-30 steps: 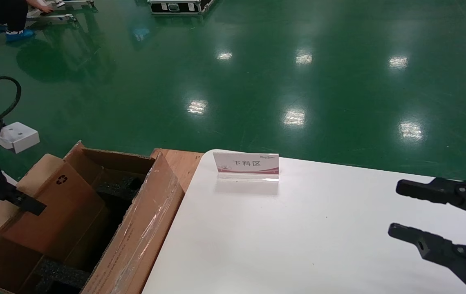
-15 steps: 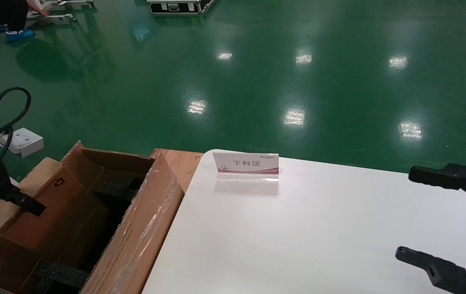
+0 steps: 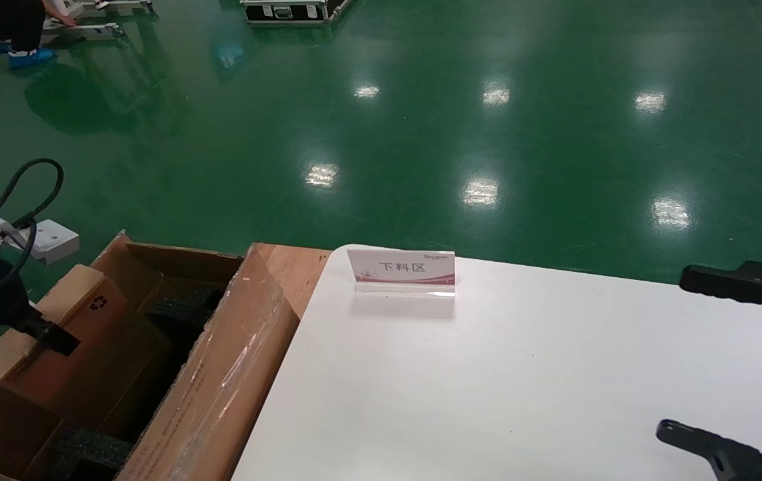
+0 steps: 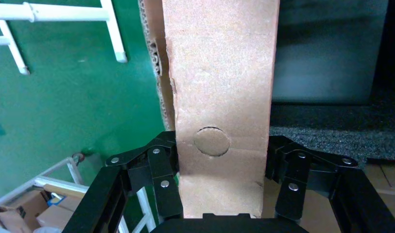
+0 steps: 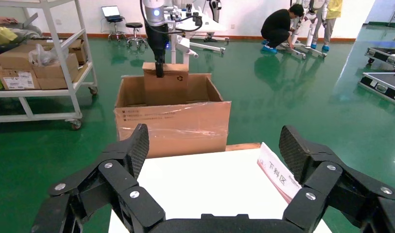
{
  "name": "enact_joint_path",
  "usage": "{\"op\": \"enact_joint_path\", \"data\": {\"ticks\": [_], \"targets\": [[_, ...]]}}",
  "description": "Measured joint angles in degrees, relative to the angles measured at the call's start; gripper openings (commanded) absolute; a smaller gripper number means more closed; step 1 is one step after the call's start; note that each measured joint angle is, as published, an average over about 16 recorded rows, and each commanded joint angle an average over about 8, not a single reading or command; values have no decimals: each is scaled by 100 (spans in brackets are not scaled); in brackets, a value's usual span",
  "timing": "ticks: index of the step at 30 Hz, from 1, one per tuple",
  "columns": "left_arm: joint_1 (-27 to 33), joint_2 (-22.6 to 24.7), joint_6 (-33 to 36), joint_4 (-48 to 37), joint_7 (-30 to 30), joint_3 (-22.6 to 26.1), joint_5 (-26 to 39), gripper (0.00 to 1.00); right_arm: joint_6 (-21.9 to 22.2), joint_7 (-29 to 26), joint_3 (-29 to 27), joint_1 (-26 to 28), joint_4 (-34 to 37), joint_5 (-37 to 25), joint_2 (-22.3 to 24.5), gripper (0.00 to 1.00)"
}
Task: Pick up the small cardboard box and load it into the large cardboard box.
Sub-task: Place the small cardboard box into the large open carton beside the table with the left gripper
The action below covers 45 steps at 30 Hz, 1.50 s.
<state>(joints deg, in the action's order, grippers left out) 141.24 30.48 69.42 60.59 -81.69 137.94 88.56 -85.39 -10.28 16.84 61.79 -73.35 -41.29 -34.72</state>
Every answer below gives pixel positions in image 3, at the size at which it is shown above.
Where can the black foam block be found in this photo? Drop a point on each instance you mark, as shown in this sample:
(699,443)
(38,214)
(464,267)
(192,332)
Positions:
(184,306)
(97,451)

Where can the white metal floor frame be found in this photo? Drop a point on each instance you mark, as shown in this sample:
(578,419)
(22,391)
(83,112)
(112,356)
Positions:
(97,28)

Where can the small cardboard box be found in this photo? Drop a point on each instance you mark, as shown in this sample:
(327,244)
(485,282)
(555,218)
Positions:
(87,314)

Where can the large cardboard box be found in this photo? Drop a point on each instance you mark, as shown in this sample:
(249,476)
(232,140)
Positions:
(220,401)

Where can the black aluminium flight case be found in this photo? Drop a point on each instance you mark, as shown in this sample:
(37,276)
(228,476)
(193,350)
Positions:
(287,12)

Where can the white and red table sign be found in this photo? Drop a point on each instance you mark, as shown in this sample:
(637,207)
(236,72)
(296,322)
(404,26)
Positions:
(404,270)

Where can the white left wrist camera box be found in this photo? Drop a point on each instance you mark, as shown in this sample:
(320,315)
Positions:
(50,242)

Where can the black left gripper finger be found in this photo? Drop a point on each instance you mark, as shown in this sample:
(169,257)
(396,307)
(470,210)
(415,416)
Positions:
(53,337)

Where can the person in black clothes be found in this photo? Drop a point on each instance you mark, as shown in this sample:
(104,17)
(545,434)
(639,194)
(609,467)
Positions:
(0,20)

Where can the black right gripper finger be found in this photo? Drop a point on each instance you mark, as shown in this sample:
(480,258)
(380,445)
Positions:
(742,284)
(732,461)

